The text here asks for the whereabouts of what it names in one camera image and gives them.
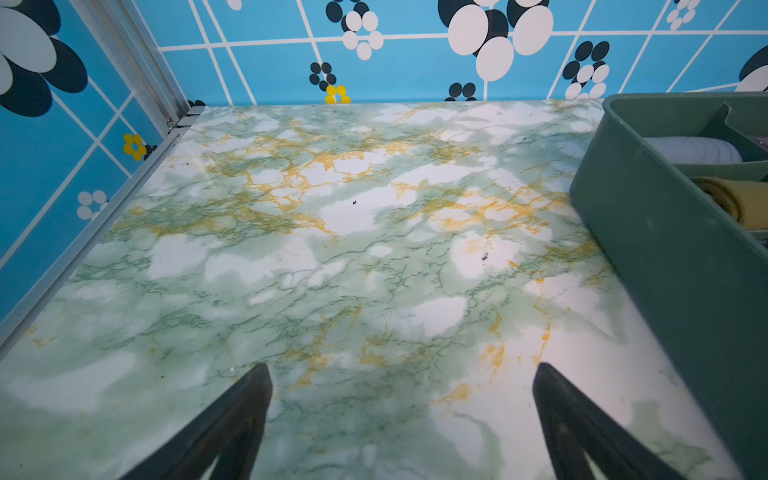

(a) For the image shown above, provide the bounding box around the yellow rolled sock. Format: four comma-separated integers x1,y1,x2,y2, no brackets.
692,177,767,231

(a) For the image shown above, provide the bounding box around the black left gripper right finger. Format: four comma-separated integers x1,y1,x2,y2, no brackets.
532,363,682,479

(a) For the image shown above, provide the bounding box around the green plastic organizer tray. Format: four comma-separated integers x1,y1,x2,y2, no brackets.
570,92,767,479

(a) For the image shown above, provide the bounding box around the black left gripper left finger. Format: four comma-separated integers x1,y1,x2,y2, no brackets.
123,364,273,479

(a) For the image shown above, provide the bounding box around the white rolled sock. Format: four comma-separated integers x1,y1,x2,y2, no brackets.
645,136,743,165

